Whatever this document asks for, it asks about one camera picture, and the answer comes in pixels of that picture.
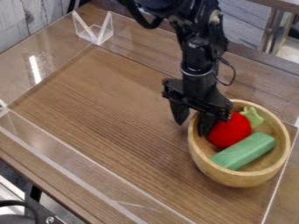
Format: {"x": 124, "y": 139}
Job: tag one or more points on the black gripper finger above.
{"x": 181, "y": 110}
{"x": 208, "y": 121}

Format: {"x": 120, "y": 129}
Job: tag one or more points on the black table leg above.
{"x": 37, "y": 193}

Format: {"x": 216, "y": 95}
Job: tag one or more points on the red fruit with green leaf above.
{"x": 228, "y": 133}

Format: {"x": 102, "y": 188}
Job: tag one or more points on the wooden bowl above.
{"x": 261, "y": 169}

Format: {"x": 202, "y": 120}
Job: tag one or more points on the green rectangular block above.
{"x": 245, "y": 151}

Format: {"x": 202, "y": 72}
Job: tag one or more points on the clear acrylic tray wall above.
{"x": 89, "y": 188}

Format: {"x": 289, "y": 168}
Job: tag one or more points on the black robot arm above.
{"x": 197, "y": 20}

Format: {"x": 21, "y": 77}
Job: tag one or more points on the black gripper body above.
{"x": 200, "y": 89}

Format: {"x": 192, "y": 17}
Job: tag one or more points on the metal frame in background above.
{"x": 278, "y": 27}

